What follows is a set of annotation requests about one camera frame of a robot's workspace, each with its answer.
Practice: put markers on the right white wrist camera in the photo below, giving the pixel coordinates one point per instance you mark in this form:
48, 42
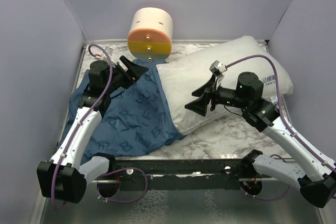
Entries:
218, 69

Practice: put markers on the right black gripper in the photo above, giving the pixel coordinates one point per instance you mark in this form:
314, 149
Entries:
200, 105

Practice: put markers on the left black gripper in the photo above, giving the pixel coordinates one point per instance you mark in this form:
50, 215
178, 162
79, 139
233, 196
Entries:
133, 74

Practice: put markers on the round pastel drawer cabinet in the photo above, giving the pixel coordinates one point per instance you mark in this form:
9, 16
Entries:
150, 35

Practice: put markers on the blue patterned pillowcase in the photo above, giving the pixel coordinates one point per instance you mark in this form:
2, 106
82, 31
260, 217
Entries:
137, 121

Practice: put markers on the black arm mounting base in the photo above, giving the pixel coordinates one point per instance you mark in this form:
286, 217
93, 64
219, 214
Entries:
178, 174

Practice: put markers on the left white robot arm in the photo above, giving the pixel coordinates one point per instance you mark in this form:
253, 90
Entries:
63, 177

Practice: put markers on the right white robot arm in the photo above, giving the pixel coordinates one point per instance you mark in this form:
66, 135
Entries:
313, 174

